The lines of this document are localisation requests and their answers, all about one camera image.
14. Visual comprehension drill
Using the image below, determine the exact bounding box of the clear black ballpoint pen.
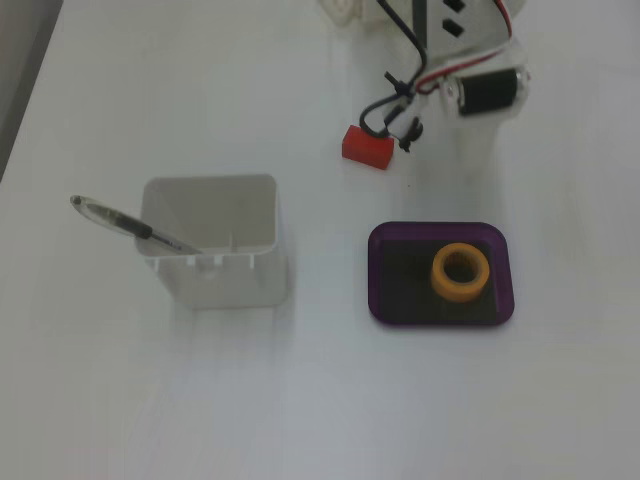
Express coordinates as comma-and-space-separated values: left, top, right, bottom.
69, 194, 204, 255

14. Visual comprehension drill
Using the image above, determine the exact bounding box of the red rectangular block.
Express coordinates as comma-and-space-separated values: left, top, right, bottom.
341, 124, 395, 170

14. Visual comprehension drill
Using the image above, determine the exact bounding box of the black cable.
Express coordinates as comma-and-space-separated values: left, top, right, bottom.
358, 0, 428, 154

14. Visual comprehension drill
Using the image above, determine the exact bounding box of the yellow tape roll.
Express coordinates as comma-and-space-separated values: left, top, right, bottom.
430, 243, 492, 304

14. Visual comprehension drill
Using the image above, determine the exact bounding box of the purple tray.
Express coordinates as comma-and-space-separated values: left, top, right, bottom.
367, 220, 516, 330

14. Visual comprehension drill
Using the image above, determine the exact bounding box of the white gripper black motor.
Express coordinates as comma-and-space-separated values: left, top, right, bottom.
437, 53, 532, 212

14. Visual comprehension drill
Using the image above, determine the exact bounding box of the white square container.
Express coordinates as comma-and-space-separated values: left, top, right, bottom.
135, 173, 290, 311

